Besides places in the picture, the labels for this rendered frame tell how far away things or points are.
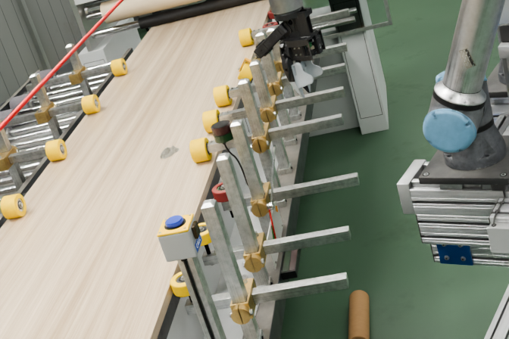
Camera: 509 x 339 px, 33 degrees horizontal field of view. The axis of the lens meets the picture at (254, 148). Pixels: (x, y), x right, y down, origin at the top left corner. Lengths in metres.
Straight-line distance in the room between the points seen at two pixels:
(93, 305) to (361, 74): 2.91
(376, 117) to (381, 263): 1.41
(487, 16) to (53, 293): 1.38
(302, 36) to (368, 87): 2.95
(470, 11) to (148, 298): 1.08
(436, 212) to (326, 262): 1.71
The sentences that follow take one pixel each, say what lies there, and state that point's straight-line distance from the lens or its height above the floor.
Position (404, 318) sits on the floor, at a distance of 3.44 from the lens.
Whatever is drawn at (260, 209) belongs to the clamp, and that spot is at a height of 0.85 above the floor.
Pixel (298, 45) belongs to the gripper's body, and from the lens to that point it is 1.99.
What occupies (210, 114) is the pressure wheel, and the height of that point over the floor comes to 0.97.
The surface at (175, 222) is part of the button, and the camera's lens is 1.82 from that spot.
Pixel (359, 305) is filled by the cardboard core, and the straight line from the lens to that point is 3.43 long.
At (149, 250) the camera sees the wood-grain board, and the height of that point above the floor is 0.90.
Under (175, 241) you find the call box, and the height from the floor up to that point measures 1.20.
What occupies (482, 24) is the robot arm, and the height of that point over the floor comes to 1.43.
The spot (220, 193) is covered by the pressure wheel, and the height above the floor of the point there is 0.90.
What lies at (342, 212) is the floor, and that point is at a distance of 4.26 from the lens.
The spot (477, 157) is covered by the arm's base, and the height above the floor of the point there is 1.07.
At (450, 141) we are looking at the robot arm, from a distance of 1.95.
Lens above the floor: 2.01
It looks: 23 degrees down
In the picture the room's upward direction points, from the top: 17 degrees counter-clockwise
